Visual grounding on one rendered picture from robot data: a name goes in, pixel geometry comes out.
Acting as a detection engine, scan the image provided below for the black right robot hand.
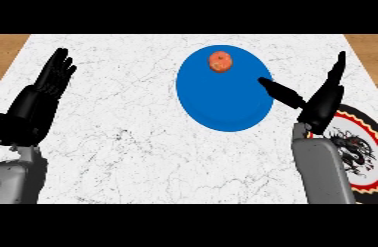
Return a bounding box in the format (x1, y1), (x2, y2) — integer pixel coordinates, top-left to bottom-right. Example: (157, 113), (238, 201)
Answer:
(258, 50), (348, 136)

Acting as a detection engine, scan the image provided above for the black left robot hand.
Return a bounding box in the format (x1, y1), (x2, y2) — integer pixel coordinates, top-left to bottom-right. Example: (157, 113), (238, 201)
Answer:
(0, 47), (79, 148)

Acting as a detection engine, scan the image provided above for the black-rimmed patterned white plate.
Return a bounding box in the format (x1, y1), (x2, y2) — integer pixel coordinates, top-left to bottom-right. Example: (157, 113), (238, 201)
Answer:
(309, 103), (378, 205)

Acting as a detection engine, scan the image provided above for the blue plate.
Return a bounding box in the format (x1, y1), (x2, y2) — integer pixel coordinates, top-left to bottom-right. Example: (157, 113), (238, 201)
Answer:
(175, 44), (275, 133)

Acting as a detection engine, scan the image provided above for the orange squash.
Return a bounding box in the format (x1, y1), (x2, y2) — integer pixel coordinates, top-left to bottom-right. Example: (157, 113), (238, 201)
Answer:
(207, 50), (235, 74)

